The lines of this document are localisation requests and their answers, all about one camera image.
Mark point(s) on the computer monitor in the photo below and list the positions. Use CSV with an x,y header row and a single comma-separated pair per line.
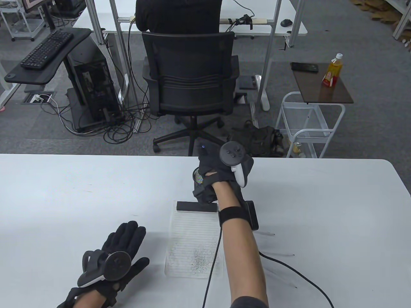
x,y
35,4

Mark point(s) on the black desk clamp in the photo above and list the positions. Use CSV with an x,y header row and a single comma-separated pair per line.
x,y
288,40

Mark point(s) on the person's right forearm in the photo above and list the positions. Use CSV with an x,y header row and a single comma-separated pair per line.
x,y
244,256

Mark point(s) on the black computer mouse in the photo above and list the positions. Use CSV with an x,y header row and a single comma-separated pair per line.
x,y
286,22

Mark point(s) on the lined paper sheet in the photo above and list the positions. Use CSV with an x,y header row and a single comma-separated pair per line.
x,y
189,240

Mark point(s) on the brown cardboard pieces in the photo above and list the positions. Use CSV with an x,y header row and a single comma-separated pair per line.
x,y
379,14

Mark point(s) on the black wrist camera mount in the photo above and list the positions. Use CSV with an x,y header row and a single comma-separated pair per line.
x,y
204,194
69,296

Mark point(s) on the black armband with battery box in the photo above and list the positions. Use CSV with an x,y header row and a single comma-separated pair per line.
x,y
234,213

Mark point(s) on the white mechanical pencil green cap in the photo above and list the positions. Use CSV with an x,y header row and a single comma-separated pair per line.
x,y
266,233

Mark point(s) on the person's left forearm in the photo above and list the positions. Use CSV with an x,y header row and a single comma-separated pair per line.
x,y
90,300

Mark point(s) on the black mesh office chair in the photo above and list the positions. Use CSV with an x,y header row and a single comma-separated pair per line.
x,y
189,70

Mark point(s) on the person's left hand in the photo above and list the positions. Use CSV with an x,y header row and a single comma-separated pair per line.
x,y
128,239

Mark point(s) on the aluminium frame post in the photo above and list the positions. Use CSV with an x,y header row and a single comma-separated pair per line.
x,y
95,22
121,48
270,48
296,22

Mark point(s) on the black computer tower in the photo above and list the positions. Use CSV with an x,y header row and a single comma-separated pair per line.
x,y
96,89

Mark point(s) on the grey white hand controller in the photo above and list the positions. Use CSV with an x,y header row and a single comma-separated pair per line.
x,y
117,264
232,154

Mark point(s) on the white office desk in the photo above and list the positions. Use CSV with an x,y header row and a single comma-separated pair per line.
x,y
108,25

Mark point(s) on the black keyboard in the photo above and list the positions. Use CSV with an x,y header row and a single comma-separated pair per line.
x,y
46,49

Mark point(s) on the yellow drink bottle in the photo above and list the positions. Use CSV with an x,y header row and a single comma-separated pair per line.
x,y
334,70

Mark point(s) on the white mechanical pencil blue cap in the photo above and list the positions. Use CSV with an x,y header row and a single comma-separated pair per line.
x,y
287,254

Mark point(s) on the black rectangular block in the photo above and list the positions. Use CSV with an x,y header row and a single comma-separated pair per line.
x,y
192,207

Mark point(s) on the black backpack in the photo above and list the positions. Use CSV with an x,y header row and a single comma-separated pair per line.
x,y
260,138

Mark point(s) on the person's right hand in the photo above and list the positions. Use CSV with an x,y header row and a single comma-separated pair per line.
x,y
208,166

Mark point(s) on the black keyboard tray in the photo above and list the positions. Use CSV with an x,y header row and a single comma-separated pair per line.
x,y
29,76

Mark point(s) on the grey floor socket box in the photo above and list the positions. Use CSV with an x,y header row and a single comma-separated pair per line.
x,y
30,98

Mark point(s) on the white mechanical pencil yellow cap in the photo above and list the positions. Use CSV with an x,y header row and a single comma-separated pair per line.
x,y
287,282

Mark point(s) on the black smartphone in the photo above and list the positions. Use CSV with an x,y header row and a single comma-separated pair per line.
x,y
305,67

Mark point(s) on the dark brown board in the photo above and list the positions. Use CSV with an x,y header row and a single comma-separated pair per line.
x,y
321,94

